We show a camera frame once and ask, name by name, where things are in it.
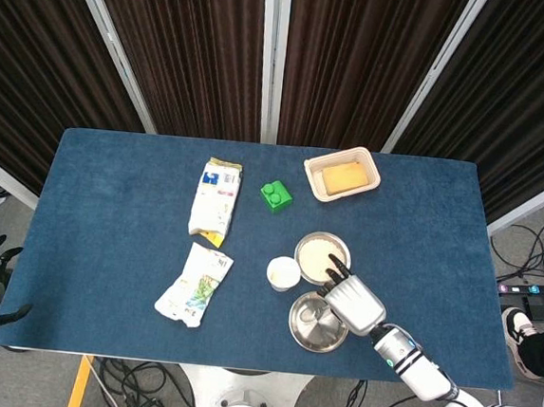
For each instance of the round metal plate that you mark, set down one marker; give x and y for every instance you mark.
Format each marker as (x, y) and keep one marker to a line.
(308, 337)

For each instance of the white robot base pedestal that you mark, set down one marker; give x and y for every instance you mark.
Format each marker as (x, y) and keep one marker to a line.
(240, 401)

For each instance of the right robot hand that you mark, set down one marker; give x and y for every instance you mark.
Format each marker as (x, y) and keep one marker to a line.
(356, 306)

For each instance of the floral paper cup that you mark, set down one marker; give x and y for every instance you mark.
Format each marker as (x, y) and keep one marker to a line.
(283, 271)

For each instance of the beige plastic food container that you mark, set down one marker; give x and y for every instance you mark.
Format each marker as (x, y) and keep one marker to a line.
(314, 188)

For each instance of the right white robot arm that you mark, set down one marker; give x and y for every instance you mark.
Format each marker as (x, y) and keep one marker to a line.
(421, 378)

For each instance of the clear plastic spoon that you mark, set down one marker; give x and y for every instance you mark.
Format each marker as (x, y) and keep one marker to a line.
(312, 312)

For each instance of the white partition post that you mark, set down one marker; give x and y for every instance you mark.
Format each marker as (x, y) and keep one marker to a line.
(445, 71)
(273, 56)
(112, 42)

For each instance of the yellow sponge block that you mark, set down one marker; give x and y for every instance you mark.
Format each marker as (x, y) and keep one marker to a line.
(345, 179)

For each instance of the metal bowl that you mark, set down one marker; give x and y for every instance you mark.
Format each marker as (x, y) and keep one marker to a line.
(297, 258)

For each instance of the crumpled white bag green print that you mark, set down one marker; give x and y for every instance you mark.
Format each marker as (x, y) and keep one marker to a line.
(193, 282)

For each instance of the white and black sneaker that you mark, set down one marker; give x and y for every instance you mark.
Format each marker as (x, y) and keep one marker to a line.
(516, 325)

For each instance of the blue tablecloth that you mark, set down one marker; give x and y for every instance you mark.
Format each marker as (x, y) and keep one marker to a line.
(110, 199)

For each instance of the green toy building block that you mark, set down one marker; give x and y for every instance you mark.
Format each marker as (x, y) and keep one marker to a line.
(277, 201)

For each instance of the white bag with yellow end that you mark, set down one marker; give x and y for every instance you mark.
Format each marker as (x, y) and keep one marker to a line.
(212, 208)

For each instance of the white partition base rail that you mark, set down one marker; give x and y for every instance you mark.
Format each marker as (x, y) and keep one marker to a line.
(2, 177)
(533, 209)

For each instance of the brown pleated curtain panel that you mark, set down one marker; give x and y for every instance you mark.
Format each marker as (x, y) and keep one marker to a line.
(360, 63)
(26, 72)
(525, 92)
(195, 49)

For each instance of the yellow metal bar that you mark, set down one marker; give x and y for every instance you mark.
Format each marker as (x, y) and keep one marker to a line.
(78, 386)

